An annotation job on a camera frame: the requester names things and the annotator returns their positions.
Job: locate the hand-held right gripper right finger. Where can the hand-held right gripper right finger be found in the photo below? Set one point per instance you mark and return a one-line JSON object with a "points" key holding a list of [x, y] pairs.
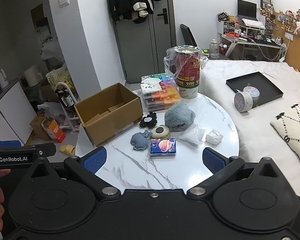
{"points": [[214, 160]]}

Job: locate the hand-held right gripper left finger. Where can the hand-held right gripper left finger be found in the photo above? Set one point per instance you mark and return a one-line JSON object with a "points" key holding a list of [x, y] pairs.
{"points": [[94, 160]]}

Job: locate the white roll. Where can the white roll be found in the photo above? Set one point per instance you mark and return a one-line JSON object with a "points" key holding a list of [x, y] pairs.
{"points": [[214, 136]]}

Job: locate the clear plastic bag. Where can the clear plastic bag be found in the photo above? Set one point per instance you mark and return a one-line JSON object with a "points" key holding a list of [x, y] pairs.
{"points": [[193, 135]]}

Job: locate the brown cardboard box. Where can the brown cardboard box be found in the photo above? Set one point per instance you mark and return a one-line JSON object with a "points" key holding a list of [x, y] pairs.
{"points": [[107, 120]]}

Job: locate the blue denim scrunchie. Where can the blue denim scrunchie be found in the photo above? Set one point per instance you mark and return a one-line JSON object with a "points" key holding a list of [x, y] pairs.
{"points": [[139, 141]]}

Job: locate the blue tissue pack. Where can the blue tissue pack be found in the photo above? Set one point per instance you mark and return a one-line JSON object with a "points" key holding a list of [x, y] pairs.
{"points": [[163, 147]]}

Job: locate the blue-grey fuzzy hat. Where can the blue-grey fuzzy hat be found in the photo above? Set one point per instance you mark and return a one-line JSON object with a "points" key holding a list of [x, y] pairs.
{"points": [[178, 116]]}

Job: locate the yellow slipper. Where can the yellow slipper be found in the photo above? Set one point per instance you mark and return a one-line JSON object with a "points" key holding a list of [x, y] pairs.
{"points": [[67, 150]]}

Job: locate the plain brown carton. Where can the plain brown carton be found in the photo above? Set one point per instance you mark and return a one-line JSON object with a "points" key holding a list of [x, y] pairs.
{"points": [[37, 127]]}

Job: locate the white cabinet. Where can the white cabinet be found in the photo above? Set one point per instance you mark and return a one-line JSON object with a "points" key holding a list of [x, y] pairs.
{"points": [[12, 115]]}

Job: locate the white arched rack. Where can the white arched rack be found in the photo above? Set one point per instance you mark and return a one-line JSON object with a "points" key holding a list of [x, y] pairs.
{"points": [[73, 120]]}

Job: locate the orange cardboard box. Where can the orange cardboard box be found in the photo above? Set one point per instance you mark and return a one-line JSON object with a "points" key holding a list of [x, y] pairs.
{"points": [[54, 130]]}

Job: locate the white bed blanket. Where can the white bed blanket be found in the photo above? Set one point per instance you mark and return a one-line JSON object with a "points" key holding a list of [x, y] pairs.
{"points": [[255, 130]]}

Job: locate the crumpled white plastic bag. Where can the crumpled white plastic bag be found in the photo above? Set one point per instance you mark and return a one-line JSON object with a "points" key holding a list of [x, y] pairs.
{"points": [[50, 108]]}

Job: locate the round pink-lid tin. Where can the round pink-lid tin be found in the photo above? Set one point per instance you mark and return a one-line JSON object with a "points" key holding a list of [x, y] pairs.
{"points": [[242, 102]]}

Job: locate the dark pump bottle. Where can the dark pump bottle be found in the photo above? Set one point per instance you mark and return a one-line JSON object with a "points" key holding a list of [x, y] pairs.
{"points": [[61, 98], [69, 99]]}

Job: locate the black scrunchie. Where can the black scrunchie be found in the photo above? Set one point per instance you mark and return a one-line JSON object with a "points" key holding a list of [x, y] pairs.
{"points": [[148, 120]]}

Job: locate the round pale tin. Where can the round pale tin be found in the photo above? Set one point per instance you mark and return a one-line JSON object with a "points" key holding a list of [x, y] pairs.
{"points": [[252, 93]]}

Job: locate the white kettle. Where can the white kettle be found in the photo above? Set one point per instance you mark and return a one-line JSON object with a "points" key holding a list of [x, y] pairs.
{"points": [[1, 78]]}

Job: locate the colourful pill organizer box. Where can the colourful pill organizer box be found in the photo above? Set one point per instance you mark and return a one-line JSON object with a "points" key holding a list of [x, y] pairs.
{"points": [[162, 97]]}

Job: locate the white pillow with black diamonds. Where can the white pillow with black diamonds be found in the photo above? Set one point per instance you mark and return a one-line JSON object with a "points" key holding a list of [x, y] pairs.
{"points": [[292, 132]]}

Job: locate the cream kitchen appliance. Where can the cream kitchen appliance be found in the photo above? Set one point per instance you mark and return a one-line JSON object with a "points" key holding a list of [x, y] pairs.
{"points": [[33, 76]]}

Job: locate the yellow printed bag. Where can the yellow printed bag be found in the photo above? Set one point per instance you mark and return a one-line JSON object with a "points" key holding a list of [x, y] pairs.
{"points": [[61, 77]]}

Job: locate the black tray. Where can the black tray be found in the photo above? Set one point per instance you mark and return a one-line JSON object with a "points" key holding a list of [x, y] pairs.
{"points": [[265, 85]]}

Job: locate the black tin in plastic bag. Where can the black tin in plastic bag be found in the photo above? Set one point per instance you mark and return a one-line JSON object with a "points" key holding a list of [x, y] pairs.
{"points": [[188, 72]]}

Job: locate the white paper packet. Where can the white paper packet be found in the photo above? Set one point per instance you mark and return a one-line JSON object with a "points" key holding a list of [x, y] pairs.
{"points": [[151, 84]]}

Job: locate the clear plastic bottle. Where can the clear plastic bottle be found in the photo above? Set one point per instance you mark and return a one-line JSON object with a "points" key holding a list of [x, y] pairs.
{"points": [[214, 50]]}

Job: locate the grey door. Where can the grey door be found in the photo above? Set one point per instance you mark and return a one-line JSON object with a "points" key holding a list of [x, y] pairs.
{"points": [[140, 52]]}

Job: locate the white desk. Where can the white desk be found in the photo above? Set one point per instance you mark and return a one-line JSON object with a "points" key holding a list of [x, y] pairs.
{"points": [[250, 41]]}

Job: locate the black chair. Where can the black chair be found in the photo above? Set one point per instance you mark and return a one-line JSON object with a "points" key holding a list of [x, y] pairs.
{"points": [[188, 36]]}

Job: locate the water bottle with red label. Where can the water bottle with red label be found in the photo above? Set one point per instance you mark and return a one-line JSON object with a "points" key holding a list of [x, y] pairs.
{"points": [[237, 30]]}

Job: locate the white drawer organiser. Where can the white drawer organiser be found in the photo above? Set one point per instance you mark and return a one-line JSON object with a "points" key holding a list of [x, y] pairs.
{"points": [[229, 27]]}

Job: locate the white keyboard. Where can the white keyboard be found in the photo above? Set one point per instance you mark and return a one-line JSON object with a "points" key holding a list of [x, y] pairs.
{"points": [[252, 23]]}

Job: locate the black monitor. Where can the black monitor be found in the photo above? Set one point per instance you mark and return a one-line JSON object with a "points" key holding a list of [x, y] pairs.
{"points": [[247, 8]]}

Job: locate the row of small figurines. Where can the row of small figurines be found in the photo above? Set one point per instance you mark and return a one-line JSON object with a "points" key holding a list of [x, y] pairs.
{"points": [[291, 21]]}

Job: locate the black hanging coat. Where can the black hanging coat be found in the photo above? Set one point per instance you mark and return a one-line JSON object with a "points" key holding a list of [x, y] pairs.
{"points": [[122, 0]]}

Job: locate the white light switch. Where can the white light switch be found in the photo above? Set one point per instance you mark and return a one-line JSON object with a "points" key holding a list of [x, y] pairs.
{"points": [[63, 1]]}

